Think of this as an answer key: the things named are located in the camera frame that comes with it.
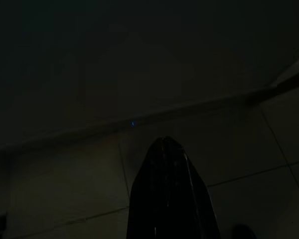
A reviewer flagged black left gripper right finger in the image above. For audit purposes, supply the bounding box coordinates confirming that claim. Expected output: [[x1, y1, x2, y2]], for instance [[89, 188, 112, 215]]
[[165, 136, 221, 239]]

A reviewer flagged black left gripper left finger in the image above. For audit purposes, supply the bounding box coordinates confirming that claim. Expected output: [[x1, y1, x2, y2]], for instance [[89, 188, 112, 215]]
[[126, 136, 168, 239]]

